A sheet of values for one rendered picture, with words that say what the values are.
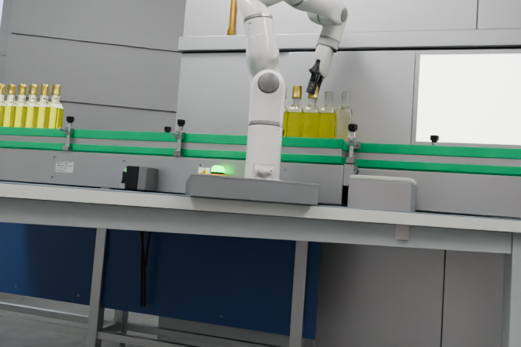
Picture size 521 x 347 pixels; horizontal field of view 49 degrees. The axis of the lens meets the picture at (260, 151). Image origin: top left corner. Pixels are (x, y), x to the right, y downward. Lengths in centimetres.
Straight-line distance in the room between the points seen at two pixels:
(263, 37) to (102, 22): 294
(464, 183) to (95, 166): 127
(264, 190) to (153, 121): 292
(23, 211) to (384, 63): 131
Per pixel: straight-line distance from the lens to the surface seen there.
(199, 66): 238
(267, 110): 154
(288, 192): 143
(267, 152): 153
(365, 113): 211
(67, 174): 225
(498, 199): 189
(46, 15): 452
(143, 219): 149
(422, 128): 209
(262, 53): 159
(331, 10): 192
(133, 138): 212
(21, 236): 239
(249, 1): 165
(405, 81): 212
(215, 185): 141
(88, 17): 447
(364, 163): 193
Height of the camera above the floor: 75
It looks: 5 degrees up
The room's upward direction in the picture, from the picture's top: 4 degrees clockwise
